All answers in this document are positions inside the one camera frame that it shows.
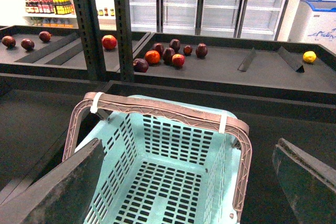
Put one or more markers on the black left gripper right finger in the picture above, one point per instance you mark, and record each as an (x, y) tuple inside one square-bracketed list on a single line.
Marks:
[(308, 183)]

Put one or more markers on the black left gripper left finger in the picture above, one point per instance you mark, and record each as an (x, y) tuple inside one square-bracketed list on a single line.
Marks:
[(61, 196)]

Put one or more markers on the light blue plastic basket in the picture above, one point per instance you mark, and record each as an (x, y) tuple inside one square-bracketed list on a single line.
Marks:
[(161, 171)]

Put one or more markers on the brown basket handle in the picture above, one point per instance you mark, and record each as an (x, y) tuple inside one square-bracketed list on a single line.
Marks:
[(100, 103)]

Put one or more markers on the dark apple front left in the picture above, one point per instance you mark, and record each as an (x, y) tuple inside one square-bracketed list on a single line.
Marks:
[(140, 65)]

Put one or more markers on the dark red apple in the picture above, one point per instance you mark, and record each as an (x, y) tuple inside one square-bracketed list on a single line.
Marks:
[(45, 36), (27, 44), (9, 41)]

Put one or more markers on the bright red apple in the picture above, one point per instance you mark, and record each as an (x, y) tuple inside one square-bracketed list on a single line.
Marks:
[(109, 42)]

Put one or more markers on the dark red apple far left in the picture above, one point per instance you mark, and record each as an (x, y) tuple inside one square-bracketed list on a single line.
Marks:
[(9, 41)]

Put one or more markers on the orange red apple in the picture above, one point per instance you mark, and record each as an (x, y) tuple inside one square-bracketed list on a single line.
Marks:
[(152, 57)]

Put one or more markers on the dark apple right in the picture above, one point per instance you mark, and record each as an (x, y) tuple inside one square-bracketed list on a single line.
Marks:
[(201, 50)]

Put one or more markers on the dark apple back left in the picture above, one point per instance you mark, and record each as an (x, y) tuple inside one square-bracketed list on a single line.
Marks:
[(159, 48)]

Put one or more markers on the dark apple centre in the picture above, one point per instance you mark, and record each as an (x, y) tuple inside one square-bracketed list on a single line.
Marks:
[(168, 53)]

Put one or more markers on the red apple front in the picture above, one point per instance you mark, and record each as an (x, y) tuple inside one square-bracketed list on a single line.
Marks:
[(178, 60)]

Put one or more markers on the small reddish brown apple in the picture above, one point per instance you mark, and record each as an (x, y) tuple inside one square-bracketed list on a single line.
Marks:
[(187, 50)]

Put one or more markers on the black lower display tray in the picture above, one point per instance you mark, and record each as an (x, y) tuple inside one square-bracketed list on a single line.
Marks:
[(35, 115)]

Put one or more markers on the black display tray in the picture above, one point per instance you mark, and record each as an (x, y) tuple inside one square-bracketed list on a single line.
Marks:
[(62, 57), (268, 75), (35, 115)]

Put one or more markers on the black upper display tray right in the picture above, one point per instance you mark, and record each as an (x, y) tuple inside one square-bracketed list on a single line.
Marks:
[(268, 75)]

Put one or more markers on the black triangular divider right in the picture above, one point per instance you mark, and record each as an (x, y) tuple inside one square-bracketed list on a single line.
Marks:
[(291, 60)]

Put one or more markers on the yellow lemon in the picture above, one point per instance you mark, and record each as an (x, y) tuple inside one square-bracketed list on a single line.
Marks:
[(309, 57)]

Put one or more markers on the black divider left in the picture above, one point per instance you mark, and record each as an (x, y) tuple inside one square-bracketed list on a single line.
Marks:
[(245, 64)]

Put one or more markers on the black upper display tray left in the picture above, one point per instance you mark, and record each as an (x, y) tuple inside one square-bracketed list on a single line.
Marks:
[(62, 57)]

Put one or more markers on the white blue chest freezer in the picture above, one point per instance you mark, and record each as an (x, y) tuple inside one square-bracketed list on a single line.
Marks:
[(314, 23)]

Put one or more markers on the glass door refrigerator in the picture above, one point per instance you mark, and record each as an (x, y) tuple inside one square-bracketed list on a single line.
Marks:
[(247, 19)]

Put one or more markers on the white grocery shelf with bottles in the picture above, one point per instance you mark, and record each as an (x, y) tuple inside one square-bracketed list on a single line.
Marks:
[(62, 14)]

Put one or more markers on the black upright post left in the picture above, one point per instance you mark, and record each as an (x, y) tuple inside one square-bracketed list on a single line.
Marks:
[(88, 24)]

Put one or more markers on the black upright post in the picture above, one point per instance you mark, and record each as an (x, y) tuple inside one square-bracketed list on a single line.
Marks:
[(124, 37), (88, 24)]

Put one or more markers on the black upright post right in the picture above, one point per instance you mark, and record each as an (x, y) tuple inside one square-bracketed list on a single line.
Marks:
[(124, 37)]

